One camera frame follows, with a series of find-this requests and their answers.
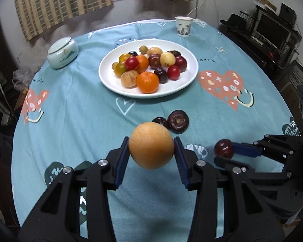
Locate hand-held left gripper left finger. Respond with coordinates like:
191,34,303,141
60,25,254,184
20,137,130,242

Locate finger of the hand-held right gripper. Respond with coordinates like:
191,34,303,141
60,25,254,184
214,156,291,184
232,134,303,179

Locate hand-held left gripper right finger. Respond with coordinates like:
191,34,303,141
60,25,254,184
173,137,286,242

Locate small dark red plum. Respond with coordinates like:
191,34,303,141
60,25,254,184
214,139,235,159

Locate tan pear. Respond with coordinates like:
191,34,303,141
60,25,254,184
128,122,175,170

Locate white oval plate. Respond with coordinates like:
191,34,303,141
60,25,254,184
98,39,199,98

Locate large tan speckled fruit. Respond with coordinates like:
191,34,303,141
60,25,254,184
120,70,140,89

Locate large orange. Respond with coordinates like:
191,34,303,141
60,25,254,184
137,72,160,94

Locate red tomato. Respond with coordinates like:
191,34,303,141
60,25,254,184
167,65,181,80
124,56,139,71

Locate yellow-orange tomato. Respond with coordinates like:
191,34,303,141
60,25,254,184
114,63,128,78

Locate orange mandarin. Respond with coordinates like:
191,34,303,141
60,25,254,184
135,55,149,73

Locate yellow spotted potato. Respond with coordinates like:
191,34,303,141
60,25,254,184
160,52,176,68

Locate tan speckled round fruit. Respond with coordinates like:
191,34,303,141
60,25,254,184
147,47,164,57

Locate small dark purple plum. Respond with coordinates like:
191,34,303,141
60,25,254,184
151,117,170,129

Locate pale green lidded ceramic jar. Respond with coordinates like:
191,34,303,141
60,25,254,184
47,37,79,70

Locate black monitor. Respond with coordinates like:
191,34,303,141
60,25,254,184
252,11,297,46

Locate clear plastic bag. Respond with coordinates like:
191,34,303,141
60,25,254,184
13,67,38,89

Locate black hat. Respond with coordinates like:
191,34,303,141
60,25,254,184
220,13,250,28

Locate printed paper cup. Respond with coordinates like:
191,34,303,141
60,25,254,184
175,16,194,38

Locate wide tan checked curtain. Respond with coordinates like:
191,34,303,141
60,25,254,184
13,0,114,42

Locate white power cable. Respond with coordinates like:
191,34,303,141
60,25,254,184
187,0,206,17

